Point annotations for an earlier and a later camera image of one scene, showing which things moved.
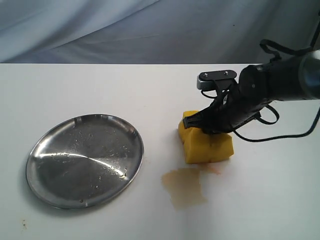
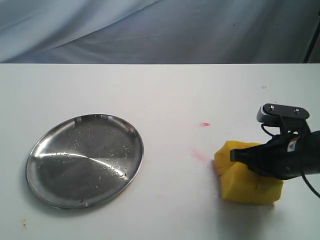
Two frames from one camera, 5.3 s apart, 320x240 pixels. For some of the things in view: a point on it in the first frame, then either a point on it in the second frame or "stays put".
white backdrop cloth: x=153 y=31 stays put
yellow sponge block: x=200 y=147 to x=240 y=184
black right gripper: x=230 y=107 to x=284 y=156
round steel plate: x=84 y=161 stays put
